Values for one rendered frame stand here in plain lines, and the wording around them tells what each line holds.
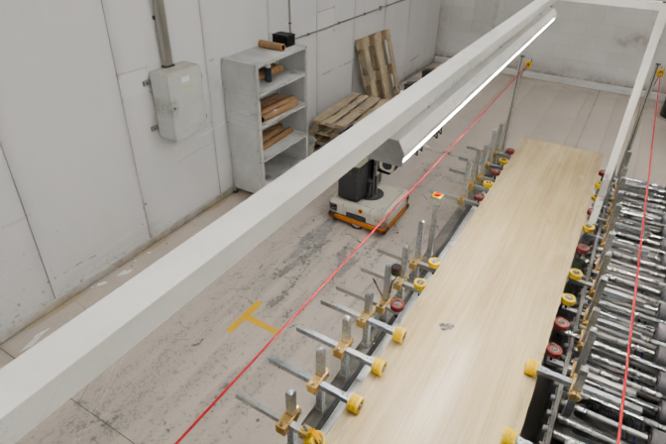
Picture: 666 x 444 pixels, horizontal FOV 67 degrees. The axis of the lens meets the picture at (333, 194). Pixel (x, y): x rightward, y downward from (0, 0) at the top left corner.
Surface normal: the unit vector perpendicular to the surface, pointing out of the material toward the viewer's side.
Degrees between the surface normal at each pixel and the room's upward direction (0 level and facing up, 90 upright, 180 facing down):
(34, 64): 90
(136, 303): 0
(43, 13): 90
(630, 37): 90
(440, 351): 0
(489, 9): 90
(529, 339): 0
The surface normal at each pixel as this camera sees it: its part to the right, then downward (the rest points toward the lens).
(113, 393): 0.02, -0.86
